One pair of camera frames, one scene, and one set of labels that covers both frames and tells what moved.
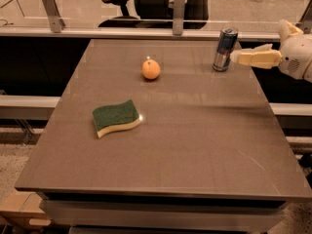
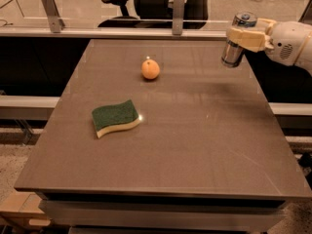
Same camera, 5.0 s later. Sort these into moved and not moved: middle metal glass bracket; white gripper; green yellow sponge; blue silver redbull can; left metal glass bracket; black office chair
Moved: blue silver redbull can; white gripper
Not moved: black office chair; left metal glass bracket; middle metal glass bracket; green yellow sponge
